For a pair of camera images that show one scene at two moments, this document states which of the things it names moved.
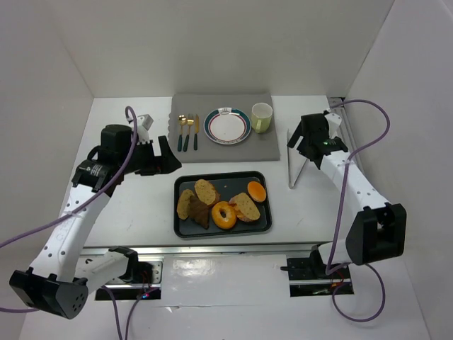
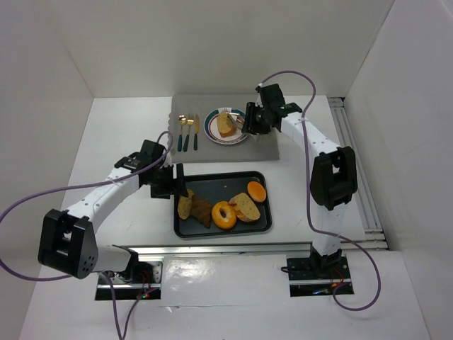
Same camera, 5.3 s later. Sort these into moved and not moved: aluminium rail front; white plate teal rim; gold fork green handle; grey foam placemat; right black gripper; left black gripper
Moved: left black gripper; right black gripper
Not moved: aluminium rail front; grey foam placemat; white plate teal rim; gold fork green handle
